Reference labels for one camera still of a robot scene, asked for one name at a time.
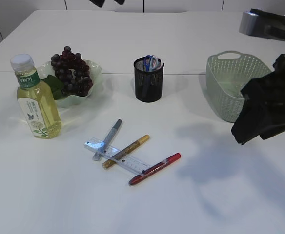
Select blue scissors with cover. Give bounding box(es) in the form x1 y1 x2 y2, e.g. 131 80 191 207
142 55 152 98

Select purple artificial grape bunch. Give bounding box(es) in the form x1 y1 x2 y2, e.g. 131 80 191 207
43 46 93 100

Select gold marker pen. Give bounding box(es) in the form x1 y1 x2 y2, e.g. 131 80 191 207
102 134 150 169

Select silver marker pen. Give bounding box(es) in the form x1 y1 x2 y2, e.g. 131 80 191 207
92 119 122 161

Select red marker pen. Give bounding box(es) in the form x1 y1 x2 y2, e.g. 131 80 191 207
128 153 181 186

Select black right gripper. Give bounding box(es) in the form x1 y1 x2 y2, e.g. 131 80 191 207
231 54 285 145

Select pale green wavy glass plate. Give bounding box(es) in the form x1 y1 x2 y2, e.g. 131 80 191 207
37 60 102 108

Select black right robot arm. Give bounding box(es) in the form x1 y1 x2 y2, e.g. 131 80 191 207
231 54 285 145

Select clear plastic ruler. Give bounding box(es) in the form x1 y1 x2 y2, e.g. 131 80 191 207
84 135 151 175

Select black mesh pen holder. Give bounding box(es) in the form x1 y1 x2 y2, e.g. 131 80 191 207
133 55 164 103

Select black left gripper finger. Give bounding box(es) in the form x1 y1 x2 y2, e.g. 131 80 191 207
89 0 105 7
114 0 125 5

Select yellow tea bottle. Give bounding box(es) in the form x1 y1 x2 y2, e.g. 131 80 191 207
10 54 62 139

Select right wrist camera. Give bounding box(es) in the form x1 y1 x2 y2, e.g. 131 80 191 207
239 9 285 41

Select pale green woven basket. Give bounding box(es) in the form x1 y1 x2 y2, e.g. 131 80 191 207
205 51 271 123

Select pink scissors with purple cover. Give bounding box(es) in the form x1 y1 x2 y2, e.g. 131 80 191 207
151 55 162 71

